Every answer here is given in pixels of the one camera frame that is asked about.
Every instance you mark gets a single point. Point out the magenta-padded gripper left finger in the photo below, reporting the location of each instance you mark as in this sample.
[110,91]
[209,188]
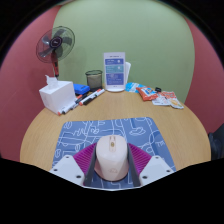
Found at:
[68,168]

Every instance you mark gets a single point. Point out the blue whiteboard eraser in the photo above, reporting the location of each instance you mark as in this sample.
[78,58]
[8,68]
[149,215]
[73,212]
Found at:
[81,89]

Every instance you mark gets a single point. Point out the white red snack packet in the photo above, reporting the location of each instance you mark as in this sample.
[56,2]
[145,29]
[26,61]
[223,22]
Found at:
[168,99]

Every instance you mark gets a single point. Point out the black-capped whiteboard marker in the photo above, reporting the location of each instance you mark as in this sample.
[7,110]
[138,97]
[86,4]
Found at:
[90,100]
[76,102]

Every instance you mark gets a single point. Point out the white tissue box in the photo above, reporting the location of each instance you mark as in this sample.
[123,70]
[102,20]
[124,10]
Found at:
[56,96]

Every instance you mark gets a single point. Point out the blue line-print mouse pad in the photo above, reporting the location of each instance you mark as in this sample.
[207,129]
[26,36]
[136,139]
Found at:
[83,131]

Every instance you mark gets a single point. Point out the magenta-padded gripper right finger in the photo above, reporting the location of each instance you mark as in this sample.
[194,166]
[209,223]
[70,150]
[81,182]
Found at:
[155,168]

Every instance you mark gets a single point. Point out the blue snack packet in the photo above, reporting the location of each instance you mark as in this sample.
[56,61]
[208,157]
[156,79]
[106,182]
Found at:
[131,87]

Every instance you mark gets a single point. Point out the black red standing fan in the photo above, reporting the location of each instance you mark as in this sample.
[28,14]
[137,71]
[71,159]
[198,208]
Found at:
[55,42]

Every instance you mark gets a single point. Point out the blue white sign stand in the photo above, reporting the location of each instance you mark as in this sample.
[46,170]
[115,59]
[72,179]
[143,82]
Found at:
[114,71]

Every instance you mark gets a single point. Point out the black mesh pen cup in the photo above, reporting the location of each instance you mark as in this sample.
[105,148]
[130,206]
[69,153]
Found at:
[94,80]

